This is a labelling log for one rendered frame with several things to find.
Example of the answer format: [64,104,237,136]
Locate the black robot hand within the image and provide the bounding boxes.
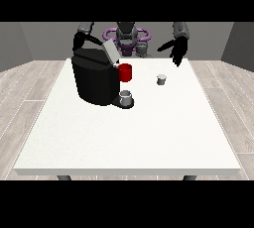
[72,32,105,53]
[156,36,190,67]

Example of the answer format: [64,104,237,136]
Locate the pale grey machine lid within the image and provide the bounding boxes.
[101,39,121,64]

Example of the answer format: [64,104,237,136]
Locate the small grey coffee pod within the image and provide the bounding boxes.
[157,73,168,86]

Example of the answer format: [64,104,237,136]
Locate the black coffee machine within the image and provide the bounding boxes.
[70,48,135,110]

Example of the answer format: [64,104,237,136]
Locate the red pod holder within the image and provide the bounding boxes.
[118,62,133,83]

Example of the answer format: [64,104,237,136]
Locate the grey robot trunk purple rings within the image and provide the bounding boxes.
[102,22,154,59]

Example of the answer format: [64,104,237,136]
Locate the small grey cup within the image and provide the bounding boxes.
[119,90,134,107]

